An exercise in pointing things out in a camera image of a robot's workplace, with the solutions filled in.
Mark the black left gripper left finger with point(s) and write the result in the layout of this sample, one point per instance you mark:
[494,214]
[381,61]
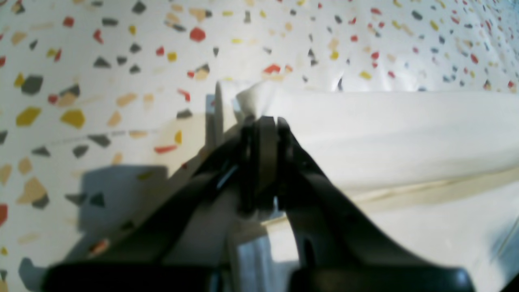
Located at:
[179,247]

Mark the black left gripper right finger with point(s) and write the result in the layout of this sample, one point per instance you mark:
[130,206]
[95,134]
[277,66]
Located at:
[340,248]

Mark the white printed T-shirt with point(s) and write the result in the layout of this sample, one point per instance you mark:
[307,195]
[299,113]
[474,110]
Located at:
[435,171]

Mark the terrazzo pattern tablecloth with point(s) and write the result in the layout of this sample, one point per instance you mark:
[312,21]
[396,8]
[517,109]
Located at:
[107,106]

